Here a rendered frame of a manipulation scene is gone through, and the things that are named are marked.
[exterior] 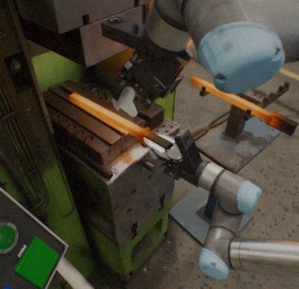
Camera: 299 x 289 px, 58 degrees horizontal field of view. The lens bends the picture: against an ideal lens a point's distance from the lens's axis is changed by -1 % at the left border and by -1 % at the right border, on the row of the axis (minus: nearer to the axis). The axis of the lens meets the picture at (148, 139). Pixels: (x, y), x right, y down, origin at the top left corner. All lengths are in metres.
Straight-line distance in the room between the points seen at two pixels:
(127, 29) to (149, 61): 0.06
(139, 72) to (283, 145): 2.16
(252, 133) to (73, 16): 1.01
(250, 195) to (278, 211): 1.35
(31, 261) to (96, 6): 0.55
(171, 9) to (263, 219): 1.74
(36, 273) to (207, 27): 0.56
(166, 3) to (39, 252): 0.53
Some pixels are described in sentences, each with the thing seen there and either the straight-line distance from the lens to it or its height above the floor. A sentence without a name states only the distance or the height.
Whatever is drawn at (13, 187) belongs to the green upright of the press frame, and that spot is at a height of 0.93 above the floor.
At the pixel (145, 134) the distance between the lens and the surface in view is 0.83.
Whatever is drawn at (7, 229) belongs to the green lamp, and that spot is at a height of 1.10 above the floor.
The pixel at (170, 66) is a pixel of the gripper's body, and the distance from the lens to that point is 0.43.
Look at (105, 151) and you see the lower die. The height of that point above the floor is 0.98.
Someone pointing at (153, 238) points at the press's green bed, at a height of 0.16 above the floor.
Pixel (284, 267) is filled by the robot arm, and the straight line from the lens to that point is 0.67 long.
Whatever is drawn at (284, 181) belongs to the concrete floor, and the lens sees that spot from 2.24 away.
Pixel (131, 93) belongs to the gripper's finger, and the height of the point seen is 1.30.
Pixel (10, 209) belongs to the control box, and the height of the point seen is 1.11.
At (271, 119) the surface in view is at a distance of 1.04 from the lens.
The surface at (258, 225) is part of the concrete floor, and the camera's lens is 1.95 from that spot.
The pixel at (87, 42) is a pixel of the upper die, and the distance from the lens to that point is 0.66.
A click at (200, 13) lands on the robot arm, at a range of 0.31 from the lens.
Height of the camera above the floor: 1.58
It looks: 43 degrees down
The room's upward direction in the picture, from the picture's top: straight up
